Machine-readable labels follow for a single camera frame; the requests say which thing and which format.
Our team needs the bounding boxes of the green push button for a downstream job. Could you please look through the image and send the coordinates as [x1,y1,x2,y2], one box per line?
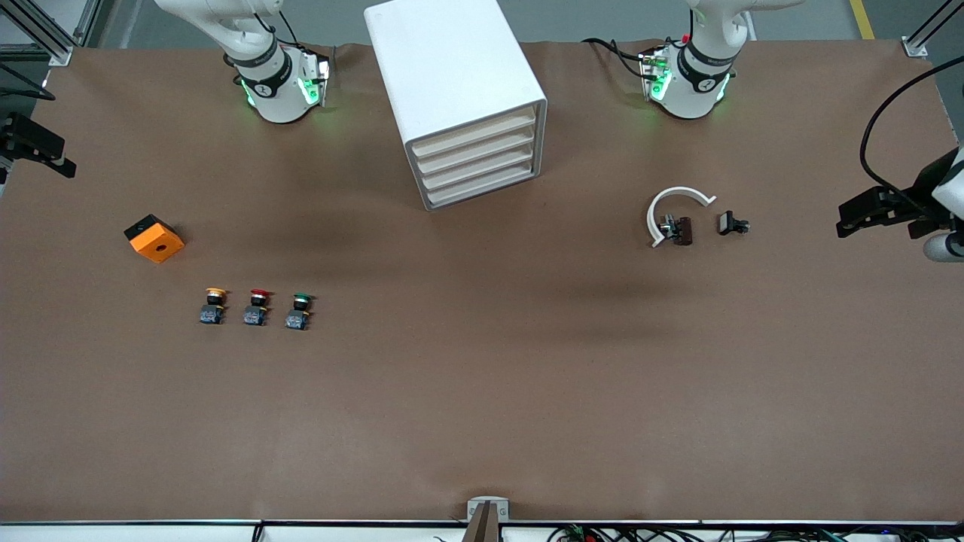
[285,292,316,332]

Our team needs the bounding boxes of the brown camera post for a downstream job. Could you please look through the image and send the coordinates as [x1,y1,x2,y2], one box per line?
[461,503,504,542]

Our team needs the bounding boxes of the aluminium frame bar with foot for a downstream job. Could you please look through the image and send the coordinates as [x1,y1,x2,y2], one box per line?
[902,0,964,59]
[0,0,74,67]

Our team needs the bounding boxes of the orange box with hole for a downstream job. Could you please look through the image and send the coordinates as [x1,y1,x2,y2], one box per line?
[124,214,185,264]

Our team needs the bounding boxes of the yellow push button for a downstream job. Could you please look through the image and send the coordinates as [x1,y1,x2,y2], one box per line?
[200,287,230,326]

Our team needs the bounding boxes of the brown and black connector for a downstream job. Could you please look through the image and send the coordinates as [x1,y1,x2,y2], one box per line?
[658,215,694,247]

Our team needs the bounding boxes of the white curved plastic ring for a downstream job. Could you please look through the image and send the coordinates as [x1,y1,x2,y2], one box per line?
[647,186,718,248]

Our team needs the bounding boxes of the grey metal bracket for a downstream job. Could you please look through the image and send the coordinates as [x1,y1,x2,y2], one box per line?
[466,496,510,522]

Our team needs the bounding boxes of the white table edge rail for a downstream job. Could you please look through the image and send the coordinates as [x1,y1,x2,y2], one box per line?
[0,518,964,542]

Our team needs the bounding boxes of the red push button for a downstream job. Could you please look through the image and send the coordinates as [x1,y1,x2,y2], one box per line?
[243,288,274,327]

